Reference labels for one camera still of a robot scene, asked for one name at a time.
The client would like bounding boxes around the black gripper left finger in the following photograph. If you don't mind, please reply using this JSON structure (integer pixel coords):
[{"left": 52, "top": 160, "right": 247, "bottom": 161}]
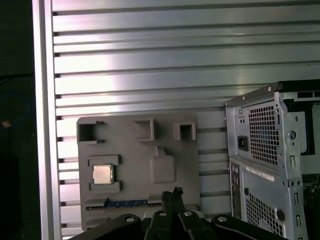
[{"left": 72, "top": 191, "right": 177, "bottom": 240}]

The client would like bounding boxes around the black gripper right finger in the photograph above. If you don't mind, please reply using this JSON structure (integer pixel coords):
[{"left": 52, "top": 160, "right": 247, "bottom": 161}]
[{"left": 173, "top": 186, "right": 286, "bottom": 240}]

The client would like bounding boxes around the silver CPU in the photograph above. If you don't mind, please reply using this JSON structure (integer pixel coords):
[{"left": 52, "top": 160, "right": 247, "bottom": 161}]
[{"left": 92, "top": 163, "right": 116, "bottom": 186}]

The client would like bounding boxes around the RAM stick blue label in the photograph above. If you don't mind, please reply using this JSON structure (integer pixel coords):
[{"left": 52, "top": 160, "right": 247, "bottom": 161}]
[{"left": 86, "top": 199, "right": 151, "bottom": 210}]

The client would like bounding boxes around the grey parts rack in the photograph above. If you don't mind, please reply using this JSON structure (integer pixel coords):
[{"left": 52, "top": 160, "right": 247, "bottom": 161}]
[{"left": 76, "top": 111, "right": 203, "bottom": 232}]

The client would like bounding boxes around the black PC case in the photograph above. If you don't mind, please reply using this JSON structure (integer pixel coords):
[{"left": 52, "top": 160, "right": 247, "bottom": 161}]
[{"left": 223, "top": 79, "right": 320, "bottom": 240}]

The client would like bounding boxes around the grey power supply unit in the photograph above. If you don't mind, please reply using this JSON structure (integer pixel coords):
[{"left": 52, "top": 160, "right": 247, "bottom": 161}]
[{"left": 234, "top": 103, "right": 282, "bottom": 171}]

